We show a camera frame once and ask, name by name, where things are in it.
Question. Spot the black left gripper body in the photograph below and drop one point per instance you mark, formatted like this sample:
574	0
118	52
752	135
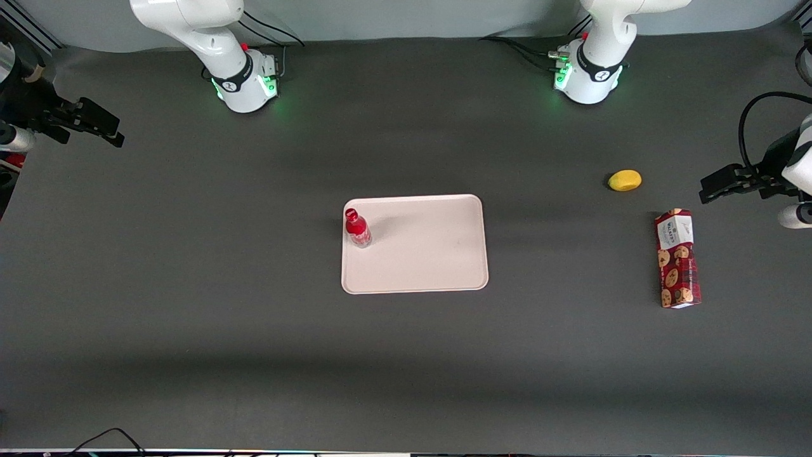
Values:
770	160

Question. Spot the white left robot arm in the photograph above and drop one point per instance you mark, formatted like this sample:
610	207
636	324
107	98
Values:
593	82

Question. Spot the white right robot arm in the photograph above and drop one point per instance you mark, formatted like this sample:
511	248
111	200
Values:
235	82

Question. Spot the aluminium frame profile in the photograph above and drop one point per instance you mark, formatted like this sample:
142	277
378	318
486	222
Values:
28	25

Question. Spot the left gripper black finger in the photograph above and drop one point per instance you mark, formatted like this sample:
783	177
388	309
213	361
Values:
736	172
720	192

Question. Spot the yellow lemon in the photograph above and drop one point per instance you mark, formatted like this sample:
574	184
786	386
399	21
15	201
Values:
625	180

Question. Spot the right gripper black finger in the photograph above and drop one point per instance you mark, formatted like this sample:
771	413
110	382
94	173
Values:
108	137
98	116

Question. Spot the beige plastic tray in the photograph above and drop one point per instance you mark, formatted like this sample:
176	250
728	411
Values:
425	251

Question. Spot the red coke bottle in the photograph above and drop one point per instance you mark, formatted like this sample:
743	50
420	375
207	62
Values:
358	230

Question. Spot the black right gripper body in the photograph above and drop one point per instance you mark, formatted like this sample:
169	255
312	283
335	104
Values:
26	101

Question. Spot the small red object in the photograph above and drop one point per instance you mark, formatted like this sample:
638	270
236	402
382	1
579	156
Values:
15	160

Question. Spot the red cookie box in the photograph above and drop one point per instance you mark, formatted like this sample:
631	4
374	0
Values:
677	260

